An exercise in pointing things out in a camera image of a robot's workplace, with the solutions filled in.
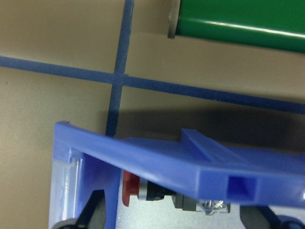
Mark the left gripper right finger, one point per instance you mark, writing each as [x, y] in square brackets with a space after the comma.
[253, 217]

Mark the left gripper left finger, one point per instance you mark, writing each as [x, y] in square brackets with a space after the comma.
[93, 215]

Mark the red push button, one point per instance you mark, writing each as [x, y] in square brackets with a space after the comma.
[133, 185]

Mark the left blue plastic bin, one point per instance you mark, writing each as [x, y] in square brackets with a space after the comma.
[196, 166]

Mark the white foam bin liner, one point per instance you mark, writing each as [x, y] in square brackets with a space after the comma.
[163, 215]

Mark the green conveyor belt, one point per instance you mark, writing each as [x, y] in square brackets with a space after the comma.
[275, 24]

